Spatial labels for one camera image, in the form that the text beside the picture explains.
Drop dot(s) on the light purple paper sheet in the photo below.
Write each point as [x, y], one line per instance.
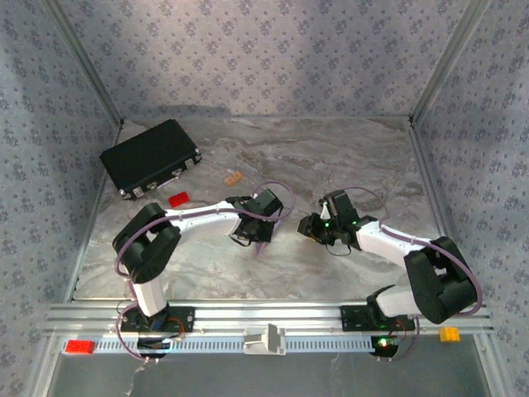
[261, 247]

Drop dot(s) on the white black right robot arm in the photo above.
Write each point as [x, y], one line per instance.
[388, 246]

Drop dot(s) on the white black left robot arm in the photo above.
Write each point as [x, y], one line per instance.
[206, 219]

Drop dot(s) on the small orange toy brick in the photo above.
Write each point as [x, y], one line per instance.
[232, 178]

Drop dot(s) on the flat red toy brick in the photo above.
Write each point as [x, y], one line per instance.
[179, 199]

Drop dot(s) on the black briefcase with metal latches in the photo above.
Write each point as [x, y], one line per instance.
[149, 155]

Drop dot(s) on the yellow toy brick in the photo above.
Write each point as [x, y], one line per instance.
[449, 334]

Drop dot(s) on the chunky red toy brick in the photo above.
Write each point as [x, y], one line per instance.
[80, 347]

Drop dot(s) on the white right camera mount bracket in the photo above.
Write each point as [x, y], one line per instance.
[325, 211]

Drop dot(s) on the aluminium mounting rail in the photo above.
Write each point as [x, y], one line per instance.
[289, 314]

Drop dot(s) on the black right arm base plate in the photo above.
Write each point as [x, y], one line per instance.
[351, 318]

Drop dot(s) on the aluminium frame side rail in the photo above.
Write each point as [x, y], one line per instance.
[84, 248]
[438, 207]

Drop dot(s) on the white plastic bracket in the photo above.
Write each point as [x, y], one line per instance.
[264, 341]

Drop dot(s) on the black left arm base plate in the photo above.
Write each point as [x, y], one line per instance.
[186, 318]

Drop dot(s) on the aluminium frame post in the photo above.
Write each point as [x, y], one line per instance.
[87, 62]
[447, 62]

